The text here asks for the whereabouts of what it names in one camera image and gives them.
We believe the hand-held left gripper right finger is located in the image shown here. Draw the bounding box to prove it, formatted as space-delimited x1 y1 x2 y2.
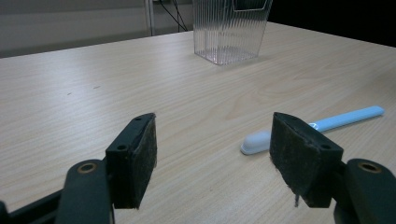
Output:
269 111 345 209

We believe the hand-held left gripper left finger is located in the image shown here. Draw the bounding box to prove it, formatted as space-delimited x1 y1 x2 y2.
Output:
105 112 158 210

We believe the light blue toothbrush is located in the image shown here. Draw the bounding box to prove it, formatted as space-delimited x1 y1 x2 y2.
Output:
240 105 386 156

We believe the clear ribbed plastic container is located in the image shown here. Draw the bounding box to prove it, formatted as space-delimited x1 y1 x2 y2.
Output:
191 0 274 66

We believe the white metal pole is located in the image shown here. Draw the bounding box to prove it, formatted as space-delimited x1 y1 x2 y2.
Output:
144 0 156 37

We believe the black cable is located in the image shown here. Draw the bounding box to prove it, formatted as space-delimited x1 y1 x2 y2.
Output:
158 0 189 34

